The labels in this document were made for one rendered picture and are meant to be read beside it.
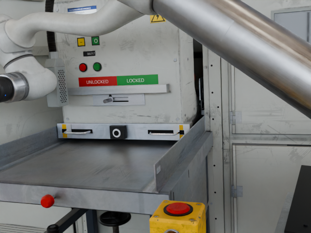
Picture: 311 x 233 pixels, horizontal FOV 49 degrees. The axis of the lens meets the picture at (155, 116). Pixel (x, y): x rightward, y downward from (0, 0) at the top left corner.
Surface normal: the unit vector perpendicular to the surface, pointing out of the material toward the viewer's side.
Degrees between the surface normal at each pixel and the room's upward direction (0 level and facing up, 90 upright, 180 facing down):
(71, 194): 90
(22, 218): 90
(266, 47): 78
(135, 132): 90
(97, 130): 90
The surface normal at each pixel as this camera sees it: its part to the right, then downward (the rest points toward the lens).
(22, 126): 0.75, 0.07
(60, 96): 0.95, 0.00
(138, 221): -0.30, 0.17
